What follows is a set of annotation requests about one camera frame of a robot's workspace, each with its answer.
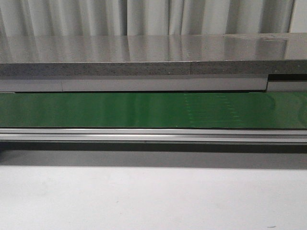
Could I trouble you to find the green conveyor belt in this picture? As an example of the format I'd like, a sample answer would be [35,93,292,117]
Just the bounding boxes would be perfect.
[0,92,307,129]

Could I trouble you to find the grey stone counter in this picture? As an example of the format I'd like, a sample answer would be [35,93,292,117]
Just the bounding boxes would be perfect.
[0,33,307,92]

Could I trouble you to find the white pleated curtain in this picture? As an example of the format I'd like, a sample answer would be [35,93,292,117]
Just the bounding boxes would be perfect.
[0,0,307,37]

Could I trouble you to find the aluminium conveyor side rail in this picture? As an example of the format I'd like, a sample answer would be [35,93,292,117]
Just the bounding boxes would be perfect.
[0,128,307,143]

